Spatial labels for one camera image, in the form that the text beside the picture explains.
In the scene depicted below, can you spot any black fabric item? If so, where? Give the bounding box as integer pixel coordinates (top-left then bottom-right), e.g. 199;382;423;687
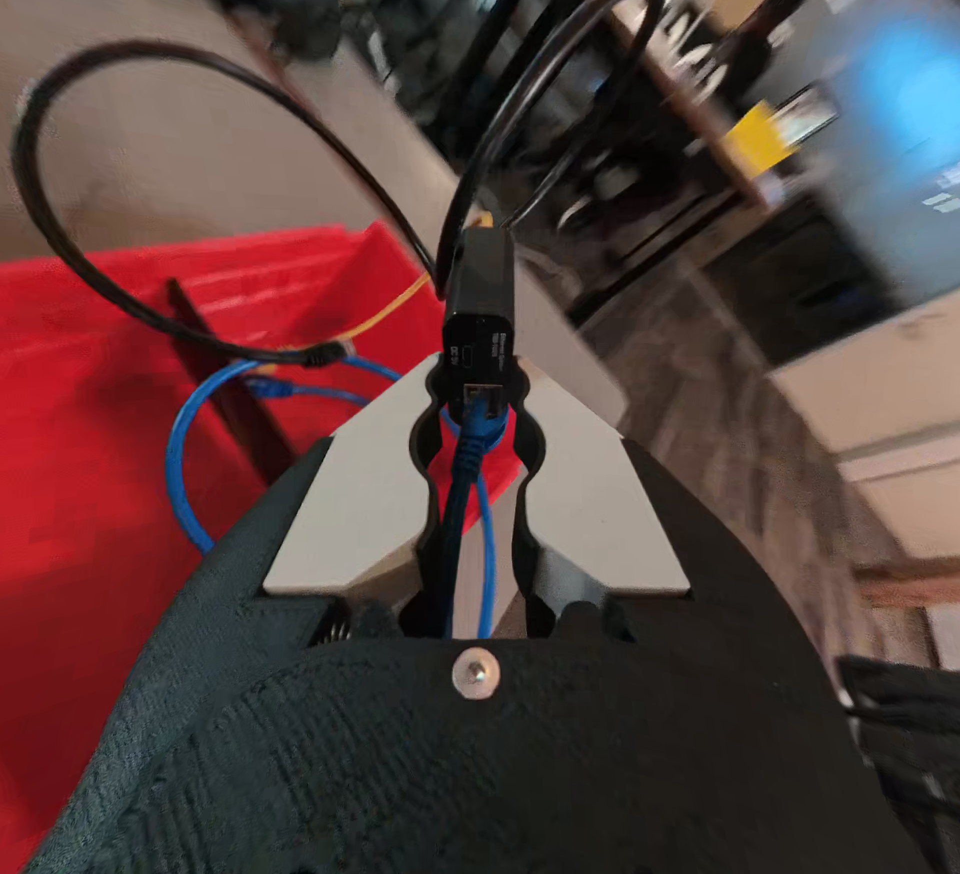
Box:
834;655;960;874

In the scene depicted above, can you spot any black ethernet cable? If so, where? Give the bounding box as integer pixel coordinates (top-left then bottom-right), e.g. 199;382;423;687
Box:
11;0;670;370

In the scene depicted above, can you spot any black bin divider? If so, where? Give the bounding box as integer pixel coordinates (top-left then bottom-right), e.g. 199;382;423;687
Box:
165;277;299;487

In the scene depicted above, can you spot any blue ethernet cable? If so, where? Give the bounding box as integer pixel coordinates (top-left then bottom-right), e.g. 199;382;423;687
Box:
165;355;513;640

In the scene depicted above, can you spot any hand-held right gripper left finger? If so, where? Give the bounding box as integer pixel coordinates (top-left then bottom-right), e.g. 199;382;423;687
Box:
261;355;451;638

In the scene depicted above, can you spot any yellow ethernet cable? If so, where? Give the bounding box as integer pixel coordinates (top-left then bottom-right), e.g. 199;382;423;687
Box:
336;210;496;358

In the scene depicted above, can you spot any blue lit monitor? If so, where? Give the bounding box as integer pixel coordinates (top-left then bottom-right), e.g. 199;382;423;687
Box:
821;4;960;309

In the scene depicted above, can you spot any red plastic bin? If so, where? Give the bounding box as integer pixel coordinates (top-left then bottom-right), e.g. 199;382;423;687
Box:
0;220;526;874

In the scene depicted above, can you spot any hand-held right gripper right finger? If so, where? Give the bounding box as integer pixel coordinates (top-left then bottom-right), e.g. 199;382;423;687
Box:
508;355;693;638

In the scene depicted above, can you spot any black ethernet splitter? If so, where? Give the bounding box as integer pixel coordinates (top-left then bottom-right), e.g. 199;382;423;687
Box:
441;226;519;433

